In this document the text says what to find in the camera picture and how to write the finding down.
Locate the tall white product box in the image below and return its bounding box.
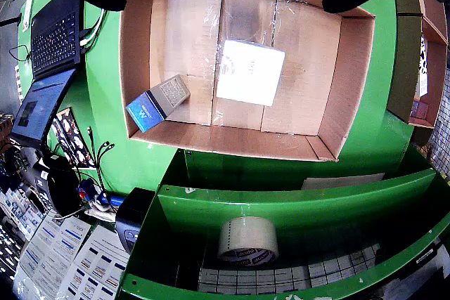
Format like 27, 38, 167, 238
215, 39, 286, 107

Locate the cardboard box with olive flap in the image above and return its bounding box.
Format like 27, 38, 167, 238
386, 14, 450, 146

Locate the large shallow cardboard tray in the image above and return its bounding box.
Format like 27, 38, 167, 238
119, 0, 377, 163

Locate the pink product box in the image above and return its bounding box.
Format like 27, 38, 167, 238
409, 100, 429, 118

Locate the blue box with W print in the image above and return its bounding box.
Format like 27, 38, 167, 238
125, 74, 191, 133

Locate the grey cardboard sheet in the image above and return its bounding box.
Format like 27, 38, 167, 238
301, 172, 386, 191

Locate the blue cylindrical item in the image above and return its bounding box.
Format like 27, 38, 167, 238
100, 193, 124, 207

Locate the black laptop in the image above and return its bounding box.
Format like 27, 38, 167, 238
9, 0, 87, 150

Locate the white paper strip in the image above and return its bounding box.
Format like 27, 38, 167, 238
21, 0, 35, 33

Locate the photo sheet with round items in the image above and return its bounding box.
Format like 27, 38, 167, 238
51, 107, 96, 169

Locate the black round device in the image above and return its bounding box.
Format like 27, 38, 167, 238
46, 164, 82, 219

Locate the printed brochure sheet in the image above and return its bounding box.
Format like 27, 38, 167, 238
56, 224, 131, 300
13, 214, 92, 300

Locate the clear packing tape roll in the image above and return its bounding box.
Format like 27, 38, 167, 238
217, 216, 280, 266

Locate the white grid sheet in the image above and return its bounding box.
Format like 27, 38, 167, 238
198, 243, 380, 296

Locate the white cable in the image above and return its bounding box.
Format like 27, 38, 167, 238
79, 0, 124, 51

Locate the thin black laptop cable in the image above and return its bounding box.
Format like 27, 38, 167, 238
8, 44, 33, 66

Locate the black cable with plug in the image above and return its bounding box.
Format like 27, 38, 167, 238
86, 126, 106, 192
96, 141, 115, 193

